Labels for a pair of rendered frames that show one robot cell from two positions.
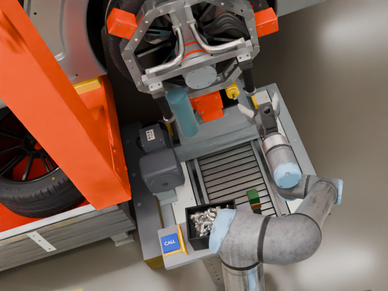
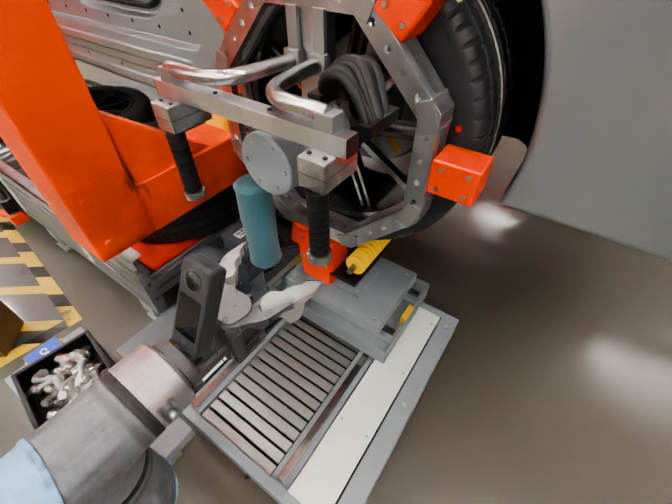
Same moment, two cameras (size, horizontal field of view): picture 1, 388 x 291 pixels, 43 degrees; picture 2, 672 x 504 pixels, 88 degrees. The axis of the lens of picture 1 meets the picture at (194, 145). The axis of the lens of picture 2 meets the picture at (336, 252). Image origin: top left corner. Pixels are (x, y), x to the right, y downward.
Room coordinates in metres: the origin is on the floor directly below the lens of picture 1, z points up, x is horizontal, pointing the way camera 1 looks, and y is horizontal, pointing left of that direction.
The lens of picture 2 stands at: (0.87, -0.53, 1.19)
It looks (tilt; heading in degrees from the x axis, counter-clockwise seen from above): 44 degrees down; 30
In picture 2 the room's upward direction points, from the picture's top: straight up
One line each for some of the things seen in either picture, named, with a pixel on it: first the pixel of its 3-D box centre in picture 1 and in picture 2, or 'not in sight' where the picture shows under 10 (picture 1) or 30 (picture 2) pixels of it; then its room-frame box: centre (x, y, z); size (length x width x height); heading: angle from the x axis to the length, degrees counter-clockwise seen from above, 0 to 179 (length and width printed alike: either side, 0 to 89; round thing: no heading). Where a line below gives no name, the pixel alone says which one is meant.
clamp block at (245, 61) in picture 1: (242, 56); (328, 162); (1.27, -0.29, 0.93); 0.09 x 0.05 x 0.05; 175
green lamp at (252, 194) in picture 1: (253, 196); not in sight; (0.87, -0.13, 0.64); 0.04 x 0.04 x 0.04; 85
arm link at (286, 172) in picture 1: (283, 166); (82, 452); (0.84, -0.26, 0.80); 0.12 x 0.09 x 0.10; 175
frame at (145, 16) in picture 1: (191, 48); (319, 132); (1.49, -0.14, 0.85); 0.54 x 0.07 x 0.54; 85
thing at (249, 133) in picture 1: (213, 119); (350, 291); (1.66, -0.15, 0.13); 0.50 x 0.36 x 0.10; 85
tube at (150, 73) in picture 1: (162, 44); (229, 44); (1.38, -0.03, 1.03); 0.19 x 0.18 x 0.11; 175
